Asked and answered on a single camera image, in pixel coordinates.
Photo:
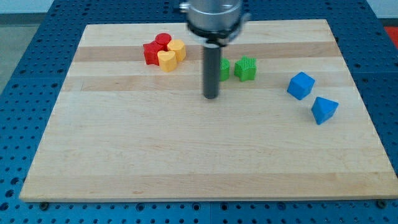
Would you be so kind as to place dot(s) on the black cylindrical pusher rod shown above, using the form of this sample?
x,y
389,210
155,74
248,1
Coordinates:
x,y
211,71

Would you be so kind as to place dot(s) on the green circle block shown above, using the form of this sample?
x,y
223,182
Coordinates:
x,y
224,69

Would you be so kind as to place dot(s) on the green star block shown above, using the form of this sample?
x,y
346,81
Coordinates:
x,y
245,68

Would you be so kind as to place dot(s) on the red circle block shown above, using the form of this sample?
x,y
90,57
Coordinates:
x,y
163,39

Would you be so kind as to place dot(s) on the red star block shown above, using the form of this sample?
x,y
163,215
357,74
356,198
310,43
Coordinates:
x,y
150,52

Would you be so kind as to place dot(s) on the yellow hexagon block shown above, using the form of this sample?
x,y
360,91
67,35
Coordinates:
x,y
179,47

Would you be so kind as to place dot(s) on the yellow heart block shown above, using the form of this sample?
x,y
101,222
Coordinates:
x,y
167,60

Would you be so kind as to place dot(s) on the blue cube block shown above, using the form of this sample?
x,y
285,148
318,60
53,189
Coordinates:
x,y
300,85

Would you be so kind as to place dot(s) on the light wooden board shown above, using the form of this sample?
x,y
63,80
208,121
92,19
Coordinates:
x,y
125,131

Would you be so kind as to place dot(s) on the blue triangle block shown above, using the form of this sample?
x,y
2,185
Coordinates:
x,y
323,109

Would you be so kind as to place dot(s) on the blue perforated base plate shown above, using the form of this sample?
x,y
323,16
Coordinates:
x,y
30,94

